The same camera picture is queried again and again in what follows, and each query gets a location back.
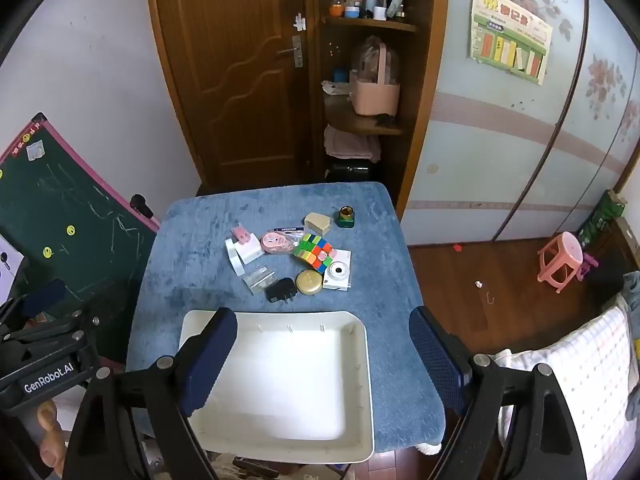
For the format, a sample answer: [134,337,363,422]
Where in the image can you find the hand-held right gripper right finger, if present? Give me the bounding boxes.
[408,305,589,480]

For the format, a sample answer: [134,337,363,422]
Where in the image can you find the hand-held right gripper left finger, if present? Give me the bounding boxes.
[62,306,239,480]

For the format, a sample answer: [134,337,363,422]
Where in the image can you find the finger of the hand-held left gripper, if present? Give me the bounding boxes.
[0,279,67,331]
[0,309,100,376]

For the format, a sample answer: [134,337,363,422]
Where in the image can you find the white plastic tray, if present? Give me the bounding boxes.
[178,309,375,465]

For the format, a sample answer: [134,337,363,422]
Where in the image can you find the clear plastic box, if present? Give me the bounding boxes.
[243,265,278,295]

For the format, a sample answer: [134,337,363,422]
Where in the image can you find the white rectangular frame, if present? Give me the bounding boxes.
[224,237,246,276]

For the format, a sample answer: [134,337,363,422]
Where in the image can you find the gold round tin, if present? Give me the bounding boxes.
[295,269,329,297]

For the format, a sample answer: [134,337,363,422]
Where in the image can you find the white toy camera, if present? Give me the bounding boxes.
[321,247,353,291]

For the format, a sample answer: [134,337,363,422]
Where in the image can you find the colourful puzzle cube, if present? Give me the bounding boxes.
[292,232,339,269]

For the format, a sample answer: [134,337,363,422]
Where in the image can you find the person's left hand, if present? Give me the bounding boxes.
[35,399,69,479]

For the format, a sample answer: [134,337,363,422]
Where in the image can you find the white paper sheet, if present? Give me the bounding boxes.
[0,234,25,302]

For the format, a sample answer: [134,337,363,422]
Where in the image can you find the black plug adapter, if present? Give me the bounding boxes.
[264,277,297,304]

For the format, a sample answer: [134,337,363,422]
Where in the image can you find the black eraser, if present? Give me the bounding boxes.
[129,193,155,220]

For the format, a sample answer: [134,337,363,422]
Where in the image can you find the pink toy blister pack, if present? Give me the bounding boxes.
[261,227,306,256]

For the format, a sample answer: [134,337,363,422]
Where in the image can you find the blue plush tablecloth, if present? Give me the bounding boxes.
[126,181,447,455]

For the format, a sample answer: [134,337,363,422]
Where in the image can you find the checked blanket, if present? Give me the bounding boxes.
[492,304,640,480]

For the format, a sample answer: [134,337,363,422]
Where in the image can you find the pink plastic stool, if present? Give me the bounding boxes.
[537,231,585,294]

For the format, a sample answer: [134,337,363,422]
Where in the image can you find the beige wedge block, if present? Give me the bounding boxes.
[303,212,334,235]

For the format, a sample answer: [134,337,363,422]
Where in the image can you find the small pink toy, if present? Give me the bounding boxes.
[577,252,601,281]

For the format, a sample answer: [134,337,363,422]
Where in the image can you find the grey cloth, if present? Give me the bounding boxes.
[621,270,640,313]

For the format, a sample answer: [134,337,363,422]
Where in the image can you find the black container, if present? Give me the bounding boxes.
[324,159,386,184]

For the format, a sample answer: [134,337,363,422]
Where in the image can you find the green bag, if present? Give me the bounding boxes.
[577,189,628,252]

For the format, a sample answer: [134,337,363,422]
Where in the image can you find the floral sliding wardrobe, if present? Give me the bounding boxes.
[400,0,640,247]

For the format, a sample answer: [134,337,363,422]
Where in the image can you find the pink folded cloth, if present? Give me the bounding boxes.
[323,124,384,164]

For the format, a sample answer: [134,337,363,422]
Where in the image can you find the pink basket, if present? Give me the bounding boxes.
[349,42,402,117]

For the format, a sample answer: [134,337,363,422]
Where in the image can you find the brown wooden door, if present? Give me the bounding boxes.
[144,0,317,197]

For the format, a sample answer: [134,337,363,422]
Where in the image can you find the wooden corner shelf cabinet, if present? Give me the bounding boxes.
[309,0,452,213]

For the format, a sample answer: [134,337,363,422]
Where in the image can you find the row of toiletry bottles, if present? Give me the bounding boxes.
[327,0,409,22]

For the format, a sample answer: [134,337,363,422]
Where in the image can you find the green chalkboard with pink frame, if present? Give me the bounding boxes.
[0,112,162,363]

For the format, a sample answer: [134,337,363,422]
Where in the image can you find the metal door handle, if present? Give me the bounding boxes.
[277,35,305,69]

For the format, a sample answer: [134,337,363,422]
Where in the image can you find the wall poster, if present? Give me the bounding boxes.
[467,0,554,86]

